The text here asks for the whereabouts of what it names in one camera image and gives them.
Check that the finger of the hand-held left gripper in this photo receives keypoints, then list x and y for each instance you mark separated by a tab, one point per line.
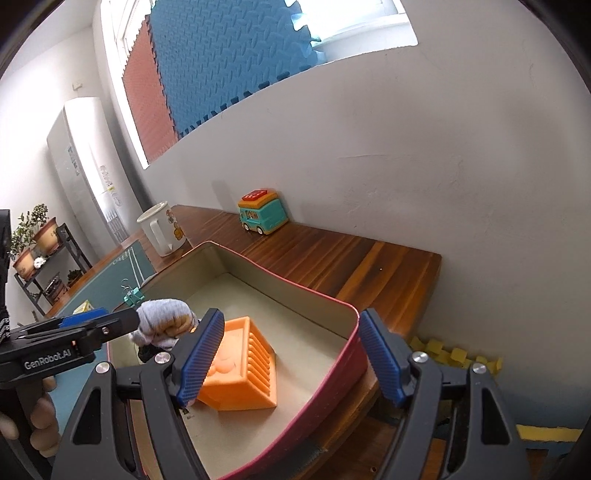
117	323
85	318

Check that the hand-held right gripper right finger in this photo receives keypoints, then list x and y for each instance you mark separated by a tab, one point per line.
382	360

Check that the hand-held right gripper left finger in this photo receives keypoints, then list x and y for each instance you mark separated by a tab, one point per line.
202	357

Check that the orange plastic toy block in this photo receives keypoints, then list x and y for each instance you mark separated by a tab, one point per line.
240	364

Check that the grey and yellow sock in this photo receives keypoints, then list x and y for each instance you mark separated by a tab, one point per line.
164	321

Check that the red-rimmed felt storage box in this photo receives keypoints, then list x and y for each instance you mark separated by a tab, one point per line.
295	323

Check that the person's left hand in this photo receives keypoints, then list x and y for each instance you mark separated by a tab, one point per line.
44	417

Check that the small yellow packet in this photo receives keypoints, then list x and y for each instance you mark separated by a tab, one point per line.
84	306

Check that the green binder clip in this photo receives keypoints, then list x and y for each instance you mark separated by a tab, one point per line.
132	295

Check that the green desk mat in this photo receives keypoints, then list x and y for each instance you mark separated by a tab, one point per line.
122	265

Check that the black plant shelf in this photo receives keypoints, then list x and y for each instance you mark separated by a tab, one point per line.
69	258

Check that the yellow foam floor mat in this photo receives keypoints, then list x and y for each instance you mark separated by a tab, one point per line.
461	357

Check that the potted plant in brown pot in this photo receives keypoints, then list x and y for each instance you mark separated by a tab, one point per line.
22	261
45	233

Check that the white printed mug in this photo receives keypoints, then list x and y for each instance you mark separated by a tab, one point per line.
159	230

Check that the black device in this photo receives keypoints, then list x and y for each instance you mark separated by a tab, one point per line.
3	258

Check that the white standing air conditioner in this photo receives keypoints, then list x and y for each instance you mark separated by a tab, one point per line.
85	166

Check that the teal toy bus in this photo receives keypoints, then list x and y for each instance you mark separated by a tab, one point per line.
261	212

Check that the red foam mat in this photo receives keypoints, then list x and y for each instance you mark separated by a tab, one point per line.
147	101

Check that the blue foam mat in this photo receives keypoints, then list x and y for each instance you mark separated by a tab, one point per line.
231	55

